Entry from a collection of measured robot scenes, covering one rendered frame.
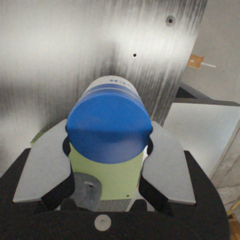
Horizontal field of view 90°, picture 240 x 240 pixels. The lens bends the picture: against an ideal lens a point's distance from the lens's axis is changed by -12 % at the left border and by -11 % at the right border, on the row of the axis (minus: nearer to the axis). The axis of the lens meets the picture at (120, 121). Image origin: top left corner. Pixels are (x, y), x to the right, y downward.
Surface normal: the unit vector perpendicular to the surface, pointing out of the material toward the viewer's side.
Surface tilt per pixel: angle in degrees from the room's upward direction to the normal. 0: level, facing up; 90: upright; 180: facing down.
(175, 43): 0
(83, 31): 0
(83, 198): 71
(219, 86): 0
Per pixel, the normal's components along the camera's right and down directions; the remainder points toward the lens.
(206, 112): 0.04, 0.49
